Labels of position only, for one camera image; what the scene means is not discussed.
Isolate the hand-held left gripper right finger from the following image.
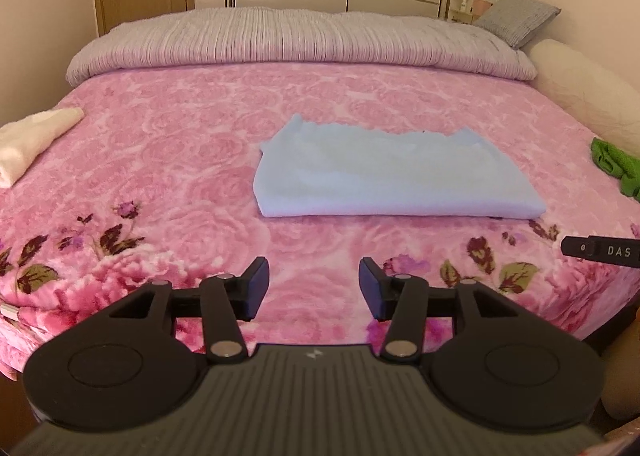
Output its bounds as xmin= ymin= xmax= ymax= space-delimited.
xmin=359 ymin=257 xmax=527 ymax=365

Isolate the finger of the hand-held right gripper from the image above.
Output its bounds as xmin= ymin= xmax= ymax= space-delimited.
xmin=560 ymin=236 xmax=594 ymax=261

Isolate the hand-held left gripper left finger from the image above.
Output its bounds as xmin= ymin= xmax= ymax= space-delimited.
xmin=107 ymin=257 xmax=271 ymax=365

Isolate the light blue t-shirt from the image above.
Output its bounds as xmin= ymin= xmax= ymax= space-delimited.
xmin=252 ymin=114 xmax=547 ymax=219

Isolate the green cloth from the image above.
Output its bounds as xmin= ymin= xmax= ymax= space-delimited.
xmin=590 ymin=137 xmax=640 ymax=199

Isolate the pink floral blanket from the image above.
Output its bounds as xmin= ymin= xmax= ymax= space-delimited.
xmin=0 ymin=60 xmax=640 ymax=379

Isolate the cream bolster pillow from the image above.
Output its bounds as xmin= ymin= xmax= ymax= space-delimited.
xmin=527 ymin=39 xmax=640 ymax=159

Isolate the grey pillow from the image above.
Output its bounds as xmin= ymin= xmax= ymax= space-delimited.
xmin=472 ymin=0 xmax=562 ymax=50

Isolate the grey striped duvet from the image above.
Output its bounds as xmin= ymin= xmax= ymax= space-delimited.
xmin=66 ymin=6 xmax=538 ymax=87

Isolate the cream folded cloth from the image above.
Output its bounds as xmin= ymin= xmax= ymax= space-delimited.
xmin=0 ymin=106 xmax=86 ymax=189

